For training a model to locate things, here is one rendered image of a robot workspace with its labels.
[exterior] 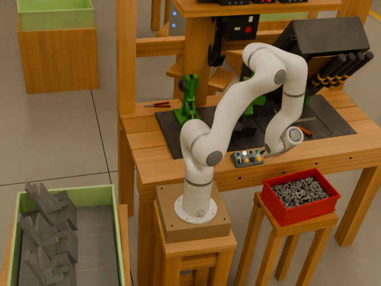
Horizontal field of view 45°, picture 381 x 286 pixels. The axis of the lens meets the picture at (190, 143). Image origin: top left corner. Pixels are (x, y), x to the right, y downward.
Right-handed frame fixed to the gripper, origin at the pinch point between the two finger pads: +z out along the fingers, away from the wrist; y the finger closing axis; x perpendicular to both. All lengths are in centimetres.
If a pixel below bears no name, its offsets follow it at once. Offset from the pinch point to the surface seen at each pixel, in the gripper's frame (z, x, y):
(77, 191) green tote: 5, -3, -92
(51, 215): -3, -14, -104
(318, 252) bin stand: 21, -52, 26
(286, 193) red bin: -0.6, -20.9, 5.2
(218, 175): 12.6, -4.8, -22.3
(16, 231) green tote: -6, -18, -118
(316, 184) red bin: 3.0, -18.6, 24.2
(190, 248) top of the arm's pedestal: -7, -38, -49
